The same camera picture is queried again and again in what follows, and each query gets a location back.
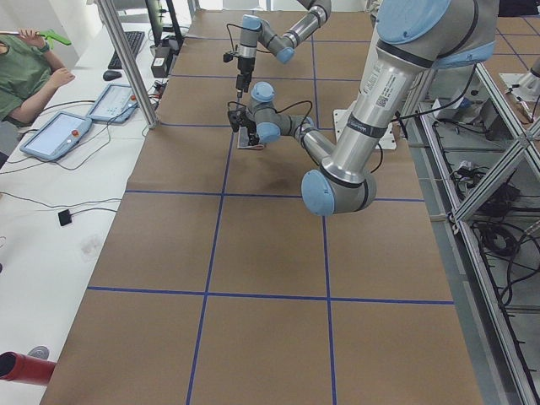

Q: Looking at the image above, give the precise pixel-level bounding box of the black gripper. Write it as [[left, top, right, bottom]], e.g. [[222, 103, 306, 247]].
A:
[[227, 107, 257, 136], [223, 51, 256, 99]]

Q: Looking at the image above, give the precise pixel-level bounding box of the pink towel with grey edge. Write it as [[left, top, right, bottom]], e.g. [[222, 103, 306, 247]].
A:
[[237, 127, 265, 150]]

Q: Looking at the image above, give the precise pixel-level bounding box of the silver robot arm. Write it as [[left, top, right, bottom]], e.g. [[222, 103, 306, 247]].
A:
[[224, 0, 500, 216], [223, 0, 332, 99]]

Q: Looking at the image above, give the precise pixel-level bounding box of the black box with label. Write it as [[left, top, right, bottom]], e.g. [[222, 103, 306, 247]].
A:
[[151, 46, 174, 78]]

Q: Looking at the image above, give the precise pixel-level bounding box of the black keyboard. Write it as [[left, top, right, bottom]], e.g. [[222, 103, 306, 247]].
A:
[[107, 30, 146, 70]]

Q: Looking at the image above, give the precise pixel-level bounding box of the black monitor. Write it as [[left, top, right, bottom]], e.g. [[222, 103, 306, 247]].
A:
[[145, 0, 184, 48]]

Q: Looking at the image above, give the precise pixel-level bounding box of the far teach pendant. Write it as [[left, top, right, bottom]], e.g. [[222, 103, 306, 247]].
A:
[[87, 84, 138, 124]]

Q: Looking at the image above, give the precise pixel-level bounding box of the teach pendant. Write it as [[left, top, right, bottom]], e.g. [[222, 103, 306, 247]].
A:
[[87, 84, 138, 124], [19, 111, 92, 161]]

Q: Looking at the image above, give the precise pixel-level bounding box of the black computer mouse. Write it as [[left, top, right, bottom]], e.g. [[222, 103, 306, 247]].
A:
[[102, 70, 122, 82]]

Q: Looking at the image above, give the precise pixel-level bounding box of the near teach pendant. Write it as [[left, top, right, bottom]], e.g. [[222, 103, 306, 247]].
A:
[[19, 111, 92, 161]]

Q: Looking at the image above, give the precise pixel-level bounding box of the small black square pad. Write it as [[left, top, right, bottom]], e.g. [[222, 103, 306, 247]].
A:
[[57, 209, 73, 227]]

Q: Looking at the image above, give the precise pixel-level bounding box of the person in green shirt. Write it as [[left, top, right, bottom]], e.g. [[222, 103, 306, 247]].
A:
[[1, 29, 75, 127]]

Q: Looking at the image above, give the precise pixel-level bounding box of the red cylinder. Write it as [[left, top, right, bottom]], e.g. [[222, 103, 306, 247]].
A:
[[1, 352, 57, 386]]

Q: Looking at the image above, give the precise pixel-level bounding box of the aluminium frame post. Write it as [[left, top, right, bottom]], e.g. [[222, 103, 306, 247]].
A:
[[94, 0, 158, 129]]

